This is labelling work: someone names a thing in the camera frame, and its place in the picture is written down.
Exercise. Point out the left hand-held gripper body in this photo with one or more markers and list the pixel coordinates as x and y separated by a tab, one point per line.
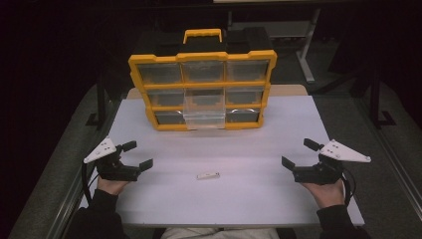
114	171

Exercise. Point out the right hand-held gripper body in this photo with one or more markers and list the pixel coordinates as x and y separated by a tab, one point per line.
318	173

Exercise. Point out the person's left hand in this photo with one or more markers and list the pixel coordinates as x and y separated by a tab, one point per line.
112	187

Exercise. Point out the person's right hand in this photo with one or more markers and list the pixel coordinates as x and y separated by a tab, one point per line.
327	195

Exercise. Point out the black metal stand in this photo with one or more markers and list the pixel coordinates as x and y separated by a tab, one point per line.
376	103
100	103

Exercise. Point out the small white oblong piece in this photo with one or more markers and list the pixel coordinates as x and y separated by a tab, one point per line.
208	175

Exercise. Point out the clear plastic drawer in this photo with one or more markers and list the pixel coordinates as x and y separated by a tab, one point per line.
204	111

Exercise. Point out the person's beige trouser lap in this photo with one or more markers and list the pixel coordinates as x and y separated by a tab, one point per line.
219	233

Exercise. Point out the yellow drawer organizer cabinet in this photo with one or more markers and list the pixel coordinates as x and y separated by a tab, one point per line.
202	56

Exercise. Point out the white metal desk frame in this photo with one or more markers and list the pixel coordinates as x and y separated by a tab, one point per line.
307	56

